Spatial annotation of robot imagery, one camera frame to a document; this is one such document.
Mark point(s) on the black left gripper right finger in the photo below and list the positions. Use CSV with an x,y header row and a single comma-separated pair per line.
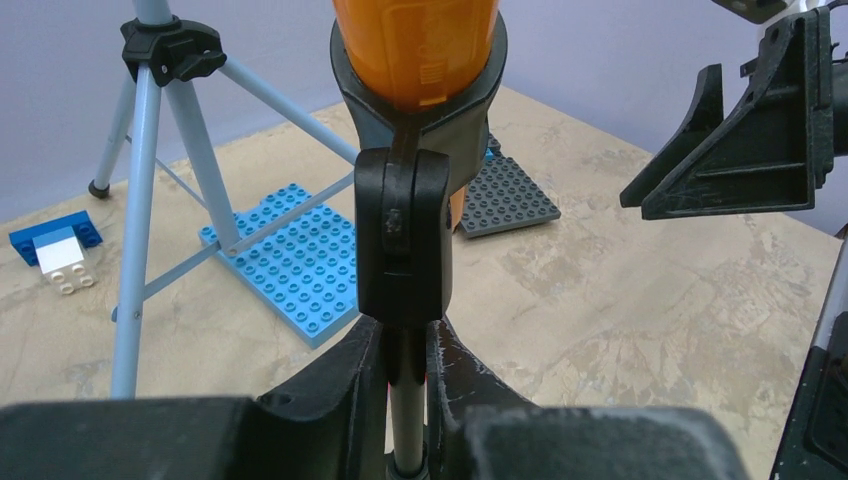
x,y
456,380

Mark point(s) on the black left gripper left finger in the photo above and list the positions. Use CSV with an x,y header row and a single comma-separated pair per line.
x,y
328,421

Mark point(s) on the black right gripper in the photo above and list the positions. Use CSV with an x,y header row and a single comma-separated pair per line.
x,y
774,149

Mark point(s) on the black microphone stand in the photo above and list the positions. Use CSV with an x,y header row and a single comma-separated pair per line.
x,y
408,167

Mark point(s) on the orange toy microphone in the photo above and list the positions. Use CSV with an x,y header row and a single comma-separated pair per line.
x,y
416,54

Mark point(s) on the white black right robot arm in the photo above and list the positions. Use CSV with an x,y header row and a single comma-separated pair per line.
x,y
814,440

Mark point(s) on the light blue building baseplate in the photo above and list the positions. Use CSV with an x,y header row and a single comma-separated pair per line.
x,y
305,273

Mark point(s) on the grey building baseplate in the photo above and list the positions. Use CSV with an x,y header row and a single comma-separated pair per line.
x,y
503,197

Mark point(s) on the blue and white brick stack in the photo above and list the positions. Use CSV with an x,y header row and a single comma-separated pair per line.
x,y
58,247

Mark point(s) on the light blue music stand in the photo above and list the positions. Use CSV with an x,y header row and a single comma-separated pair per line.
x,y
164,55

